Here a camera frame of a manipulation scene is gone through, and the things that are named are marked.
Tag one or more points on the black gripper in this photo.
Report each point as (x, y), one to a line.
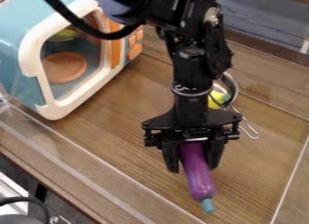
(192, 122)

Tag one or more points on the purple toy eggplant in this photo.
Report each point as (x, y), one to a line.
(200, 179)

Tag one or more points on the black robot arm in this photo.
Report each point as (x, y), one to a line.
(190, 25)

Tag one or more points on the yellow toy banana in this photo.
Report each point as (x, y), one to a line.
(218, 99)

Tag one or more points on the clear acrylic barrier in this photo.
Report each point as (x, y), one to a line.
(93, 185)

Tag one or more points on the orange microwave turntable plate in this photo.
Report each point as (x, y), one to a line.
(65, 66)

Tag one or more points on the blue toy microwave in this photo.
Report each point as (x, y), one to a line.
(35, 31)

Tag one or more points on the silver pot with handle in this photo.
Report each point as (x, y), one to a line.
(228, 85)

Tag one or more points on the black device with cable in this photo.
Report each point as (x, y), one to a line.
(22, 217)

